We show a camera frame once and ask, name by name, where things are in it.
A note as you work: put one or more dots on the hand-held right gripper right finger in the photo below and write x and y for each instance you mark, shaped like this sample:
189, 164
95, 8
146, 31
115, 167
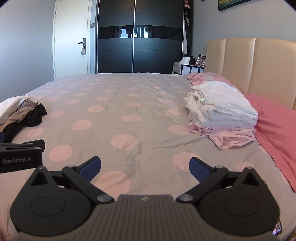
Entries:
199, 168

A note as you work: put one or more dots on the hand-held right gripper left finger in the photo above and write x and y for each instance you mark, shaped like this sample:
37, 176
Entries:
90, 168

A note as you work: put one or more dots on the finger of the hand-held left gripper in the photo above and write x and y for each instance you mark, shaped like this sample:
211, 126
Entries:
38, 144
1, 137

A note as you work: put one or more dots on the stack of folded white clothes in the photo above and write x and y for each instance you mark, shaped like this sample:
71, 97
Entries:
222, 104

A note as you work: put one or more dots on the hanging dark clothes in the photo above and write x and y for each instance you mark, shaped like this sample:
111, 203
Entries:
187, 30

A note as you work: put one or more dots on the black garment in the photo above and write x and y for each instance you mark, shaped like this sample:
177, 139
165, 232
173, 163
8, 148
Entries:
34, 117

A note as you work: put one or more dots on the bed with polka dot duvet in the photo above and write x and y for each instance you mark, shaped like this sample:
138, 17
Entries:
138, 104

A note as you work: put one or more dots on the pink pillow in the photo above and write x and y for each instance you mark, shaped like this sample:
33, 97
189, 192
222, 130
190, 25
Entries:
275, 129

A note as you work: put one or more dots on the pink dotted cloth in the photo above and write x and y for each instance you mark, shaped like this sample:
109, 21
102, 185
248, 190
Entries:
203, 76

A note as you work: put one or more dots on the white nightstand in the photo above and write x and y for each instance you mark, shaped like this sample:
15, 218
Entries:
187, 69

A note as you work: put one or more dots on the white box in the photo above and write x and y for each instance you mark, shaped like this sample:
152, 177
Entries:
186, 60

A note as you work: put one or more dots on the beige padded headboard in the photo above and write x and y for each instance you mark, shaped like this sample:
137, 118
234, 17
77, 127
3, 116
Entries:
254, 64

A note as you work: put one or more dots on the white door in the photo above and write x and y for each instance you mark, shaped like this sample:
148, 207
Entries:
69, 27

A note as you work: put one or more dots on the black wardrobe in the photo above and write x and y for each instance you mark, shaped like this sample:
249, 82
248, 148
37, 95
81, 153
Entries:
138, 51

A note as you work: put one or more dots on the photo frame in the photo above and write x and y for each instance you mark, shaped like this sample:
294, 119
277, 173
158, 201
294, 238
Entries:
200, 61

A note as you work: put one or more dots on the framed wall picture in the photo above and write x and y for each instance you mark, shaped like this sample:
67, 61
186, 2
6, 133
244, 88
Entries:
233, 4

